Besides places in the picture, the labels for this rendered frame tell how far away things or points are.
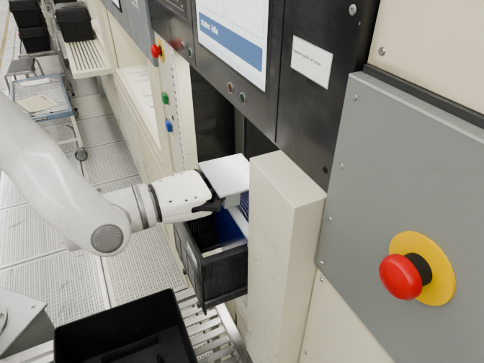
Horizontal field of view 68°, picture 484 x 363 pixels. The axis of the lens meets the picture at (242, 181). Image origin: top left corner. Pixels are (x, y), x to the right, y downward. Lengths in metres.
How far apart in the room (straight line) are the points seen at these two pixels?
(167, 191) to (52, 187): 0.20
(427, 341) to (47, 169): 0.52
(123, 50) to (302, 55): 2.21
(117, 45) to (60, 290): 1.53
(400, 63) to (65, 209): 0.46
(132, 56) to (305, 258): 2.25
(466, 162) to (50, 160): 0.52
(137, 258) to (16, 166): 1.74
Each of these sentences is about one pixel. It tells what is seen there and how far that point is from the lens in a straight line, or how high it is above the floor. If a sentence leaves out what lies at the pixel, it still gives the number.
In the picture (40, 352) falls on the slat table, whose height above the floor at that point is 0.76.
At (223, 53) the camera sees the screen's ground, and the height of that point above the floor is 1.48.
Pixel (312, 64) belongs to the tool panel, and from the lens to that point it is 0.43.
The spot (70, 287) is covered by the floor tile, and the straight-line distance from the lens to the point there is 2.30.
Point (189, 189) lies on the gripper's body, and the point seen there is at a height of 1.27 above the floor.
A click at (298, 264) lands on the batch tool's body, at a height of 1.29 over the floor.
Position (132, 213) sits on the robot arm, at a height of 1.27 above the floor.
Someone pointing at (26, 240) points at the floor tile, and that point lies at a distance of 2.69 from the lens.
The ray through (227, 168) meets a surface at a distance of 0.72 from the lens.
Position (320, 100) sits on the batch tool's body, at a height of 1.51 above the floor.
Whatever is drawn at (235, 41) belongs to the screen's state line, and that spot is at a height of 1.52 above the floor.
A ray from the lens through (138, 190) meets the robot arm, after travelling 0.66.
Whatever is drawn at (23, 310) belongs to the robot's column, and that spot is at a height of 0.76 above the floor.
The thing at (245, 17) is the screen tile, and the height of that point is 1.56.
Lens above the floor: 1.68
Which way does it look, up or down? 37 degrees down
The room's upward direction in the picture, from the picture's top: straight up
